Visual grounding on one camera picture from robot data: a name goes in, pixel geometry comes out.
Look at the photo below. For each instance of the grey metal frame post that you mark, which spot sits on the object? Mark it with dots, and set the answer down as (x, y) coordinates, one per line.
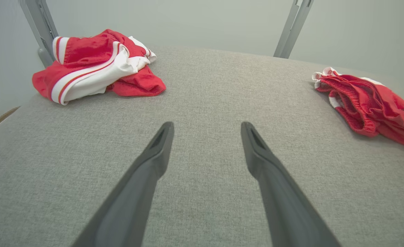
(39, 20)
(293, 27)

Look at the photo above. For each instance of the red shorts white side stripe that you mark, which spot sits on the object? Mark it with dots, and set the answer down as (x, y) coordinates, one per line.
(370, 106)

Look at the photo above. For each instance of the red white number 23 jersey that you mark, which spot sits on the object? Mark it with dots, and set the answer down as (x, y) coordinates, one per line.
(85, 75)

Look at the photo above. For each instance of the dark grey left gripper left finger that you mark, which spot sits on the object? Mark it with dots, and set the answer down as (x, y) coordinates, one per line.
(133, 192)

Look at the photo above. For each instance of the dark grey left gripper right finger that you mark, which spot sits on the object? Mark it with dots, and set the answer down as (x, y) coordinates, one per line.
(284, 199)

